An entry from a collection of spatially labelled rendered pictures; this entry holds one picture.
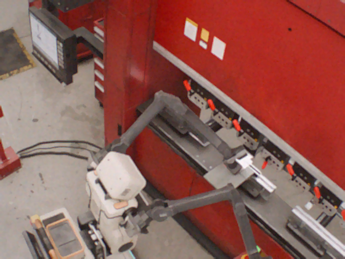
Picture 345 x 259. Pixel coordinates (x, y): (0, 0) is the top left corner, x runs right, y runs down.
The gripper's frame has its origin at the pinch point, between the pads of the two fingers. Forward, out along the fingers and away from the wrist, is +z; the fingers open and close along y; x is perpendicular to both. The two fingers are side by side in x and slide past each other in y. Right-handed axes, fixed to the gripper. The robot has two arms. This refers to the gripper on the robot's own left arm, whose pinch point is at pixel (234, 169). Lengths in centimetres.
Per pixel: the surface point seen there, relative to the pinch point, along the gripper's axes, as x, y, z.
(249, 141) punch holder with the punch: -15.3, -0.3, -16.1
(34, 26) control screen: 26, 134, -68
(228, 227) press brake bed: 26, -13, 42
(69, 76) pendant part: 32, 97, -50
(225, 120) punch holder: -15.3, 19.0, -17.1
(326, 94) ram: -45, -30, -69
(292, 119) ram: -32, -19, -46
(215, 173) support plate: 10.1, 5.5, -3.8
